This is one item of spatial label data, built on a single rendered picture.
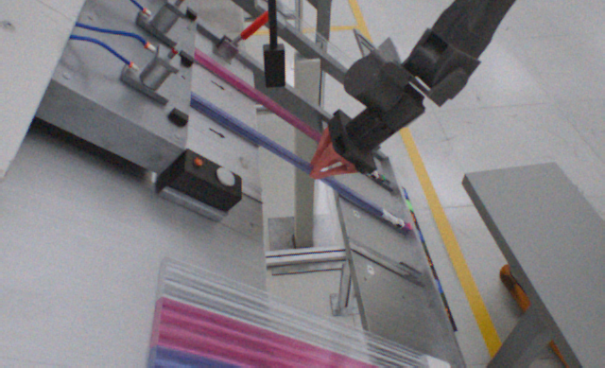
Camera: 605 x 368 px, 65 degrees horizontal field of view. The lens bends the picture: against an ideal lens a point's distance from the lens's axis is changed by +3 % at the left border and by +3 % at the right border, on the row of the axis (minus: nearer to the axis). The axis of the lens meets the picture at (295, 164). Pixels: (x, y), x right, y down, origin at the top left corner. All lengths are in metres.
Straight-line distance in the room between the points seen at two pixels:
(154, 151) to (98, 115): 0.06
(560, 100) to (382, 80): 2.13
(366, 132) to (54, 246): 0.44
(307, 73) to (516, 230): 0.61
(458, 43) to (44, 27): 0.47
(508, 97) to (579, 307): 1.66
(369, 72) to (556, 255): 0.68
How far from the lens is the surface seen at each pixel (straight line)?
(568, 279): 1.13
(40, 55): 0.43
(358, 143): 0.69
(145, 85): 0.49
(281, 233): 1.78
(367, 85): 0.61
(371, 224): 0.83
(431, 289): 0.86
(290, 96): 0.89
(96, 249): 0.44
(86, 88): 0.46
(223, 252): 0.52
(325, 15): 1.64
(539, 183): 1.29
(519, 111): 2.55
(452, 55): 0.65
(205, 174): 0.50
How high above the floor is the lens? 1.45
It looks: 45 degrees down
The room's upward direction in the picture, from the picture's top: straight up
